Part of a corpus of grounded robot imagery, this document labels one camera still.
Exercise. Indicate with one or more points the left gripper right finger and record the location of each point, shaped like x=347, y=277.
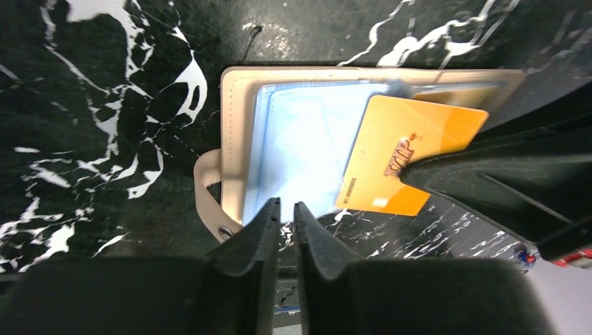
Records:
x=340, y=292

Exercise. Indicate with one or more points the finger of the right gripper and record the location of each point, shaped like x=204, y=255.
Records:
x=529, y=177

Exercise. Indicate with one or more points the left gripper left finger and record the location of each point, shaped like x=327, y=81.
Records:
x=230, y=290

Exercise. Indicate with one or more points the red blue screwdriver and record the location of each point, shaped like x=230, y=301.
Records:
x=527, y=258

